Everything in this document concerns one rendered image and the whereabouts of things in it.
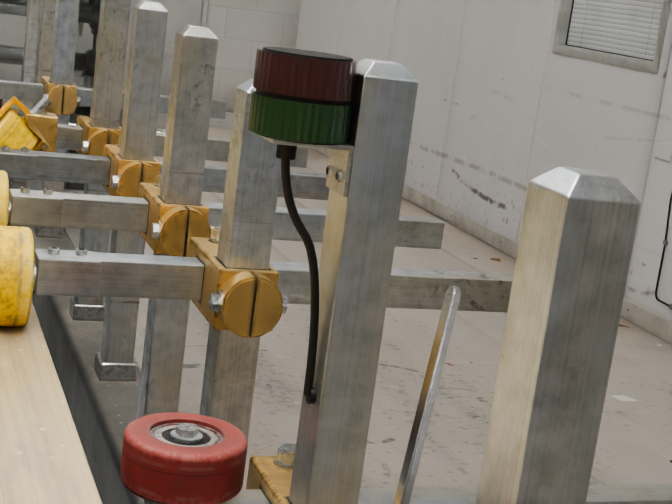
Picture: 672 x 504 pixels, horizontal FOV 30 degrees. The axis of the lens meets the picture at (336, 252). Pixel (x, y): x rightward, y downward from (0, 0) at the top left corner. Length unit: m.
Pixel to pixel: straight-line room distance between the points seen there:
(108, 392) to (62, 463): 0.73
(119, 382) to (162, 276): 0.52
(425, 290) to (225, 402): 0.21
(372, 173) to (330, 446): 0.17
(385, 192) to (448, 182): 6.18
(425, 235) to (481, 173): 5.20
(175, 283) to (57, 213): 0.26
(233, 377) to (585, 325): 0.54
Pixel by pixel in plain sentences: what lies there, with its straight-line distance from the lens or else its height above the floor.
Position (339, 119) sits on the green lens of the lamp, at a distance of 0.73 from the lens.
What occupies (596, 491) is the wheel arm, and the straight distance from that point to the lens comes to 0.97.
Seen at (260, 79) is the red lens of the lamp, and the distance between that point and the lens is 0.73.
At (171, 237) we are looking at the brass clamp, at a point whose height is 0.94.
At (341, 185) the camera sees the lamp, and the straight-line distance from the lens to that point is 0.75.
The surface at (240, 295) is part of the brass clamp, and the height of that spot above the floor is 0.96.
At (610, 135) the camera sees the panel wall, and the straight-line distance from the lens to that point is 5.52.
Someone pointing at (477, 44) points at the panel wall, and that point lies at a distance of 6.77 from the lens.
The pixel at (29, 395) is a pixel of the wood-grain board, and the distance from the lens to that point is 0.89.
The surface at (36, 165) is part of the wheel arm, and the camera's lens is 1.51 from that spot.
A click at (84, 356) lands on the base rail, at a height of 0.70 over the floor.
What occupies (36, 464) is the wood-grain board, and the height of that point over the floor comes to 0.90.
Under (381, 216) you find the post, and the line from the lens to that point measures 0.76.
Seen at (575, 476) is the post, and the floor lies 1.01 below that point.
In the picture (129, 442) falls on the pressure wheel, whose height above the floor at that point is 0.90.
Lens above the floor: 1.20
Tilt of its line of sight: 12 degrees down
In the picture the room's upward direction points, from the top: 8 degrees clockwise
